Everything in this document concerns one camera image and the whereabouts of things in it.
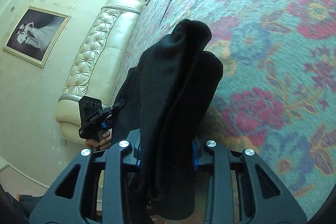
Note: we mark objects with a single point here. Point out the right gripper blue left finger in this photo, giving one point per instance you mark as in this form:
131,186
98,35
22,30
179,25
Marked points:
136,159

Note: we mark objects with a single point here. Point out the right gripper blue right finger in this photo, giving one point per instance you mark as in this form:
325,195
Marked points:
195,147

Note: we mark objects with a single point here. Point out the black pants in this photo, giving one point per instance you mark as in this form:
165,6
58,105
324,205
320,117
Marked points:
166,97

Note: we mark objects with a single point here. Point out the left hand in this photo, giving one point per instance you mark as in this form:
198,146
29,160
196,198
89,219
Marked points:
103,144

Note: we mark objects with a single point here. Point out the cream tufted headboard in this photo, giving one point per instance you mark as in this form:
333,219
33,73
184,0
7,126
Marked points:
98,62

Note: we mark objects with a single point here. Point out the framed wedding photo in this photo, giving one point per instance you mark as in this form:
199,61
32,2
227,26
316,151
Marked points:
35,34

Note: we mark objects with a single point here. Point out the floral bedspread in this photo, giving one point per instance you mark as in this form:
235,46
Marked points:
277,94

